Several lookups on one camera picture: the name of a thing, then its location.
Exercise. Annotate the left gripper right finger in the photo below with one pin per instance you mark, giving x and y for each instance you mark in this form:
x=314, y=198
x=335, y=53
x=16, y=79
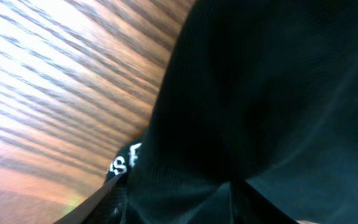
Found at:
x=248, y=206

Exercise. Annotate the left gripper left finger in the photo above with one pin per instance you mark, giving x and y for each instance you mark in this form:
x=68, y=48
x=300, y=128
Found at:
x=85, y=209

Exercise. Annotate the black polo shirt with logo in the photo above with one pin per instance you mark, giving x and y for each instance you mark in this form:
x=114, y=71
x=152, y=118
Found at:
x=260, y=91

